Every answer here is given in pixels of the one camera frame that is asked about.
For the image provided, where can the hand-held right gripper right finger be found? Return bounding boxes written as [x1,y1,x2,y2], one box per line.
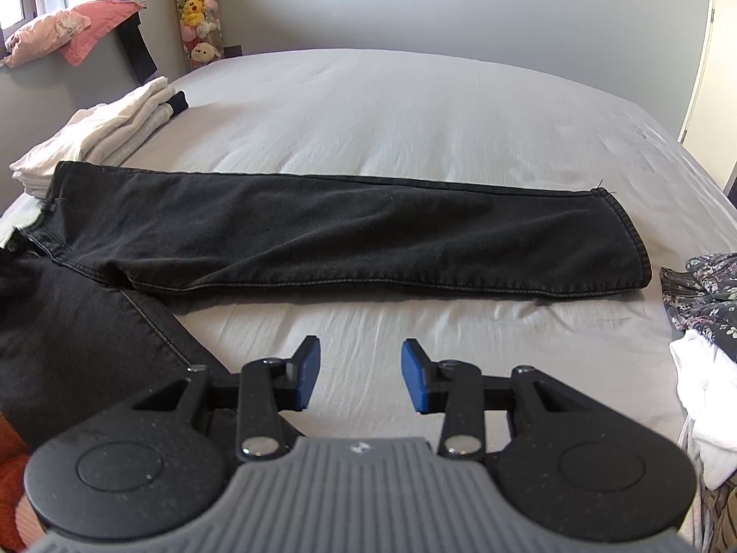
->
[401,338,582,462]

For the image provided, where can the black hanging cloth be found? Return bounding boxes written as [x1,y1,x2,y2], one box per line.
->
[118,12,158,86]

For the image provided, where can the white crumpled garment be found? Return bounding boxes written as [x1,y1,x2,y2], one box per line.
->
[669,328,737,490]

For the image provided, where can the bed with grey sheet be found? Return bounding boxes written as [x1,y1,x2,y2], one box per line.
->
[0,49,737,473]

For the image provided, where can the light grey folded garment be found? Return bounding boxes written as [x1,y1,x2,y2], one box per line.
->
[17,105,175,200]

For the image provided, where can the white folded garment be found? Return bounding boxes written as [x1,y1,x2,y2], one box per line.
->
[10,76,175,185]

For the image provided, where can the dark floral garment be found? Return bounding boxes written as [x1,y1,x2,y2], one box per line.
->
[659,253,737,364]

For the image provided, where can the white and pink cushion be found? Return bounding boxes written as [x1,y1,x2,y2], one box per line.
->
[0,12,93,68]

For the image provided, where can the orange plush cushion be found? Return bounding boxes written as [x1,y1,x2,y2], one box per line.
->
[0,412,32,553]

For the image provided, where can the pink pillow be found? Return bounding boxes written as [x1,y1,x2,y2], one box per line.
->
[58,0,145,66]

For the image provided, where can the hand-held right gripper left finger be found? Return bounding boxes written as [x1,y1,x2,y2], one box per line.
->
[135,335,322,463]

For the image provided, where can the column of plush toys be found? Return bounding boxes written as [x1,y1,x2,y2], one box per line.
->
[173,0,224,70]

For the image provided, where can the black jeans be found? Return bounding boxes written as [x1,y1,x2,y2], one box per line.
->
[0,160,653,450]

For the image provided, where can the white door frame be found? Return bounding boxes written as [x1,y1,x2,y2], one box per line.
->
[678,0,719,145]

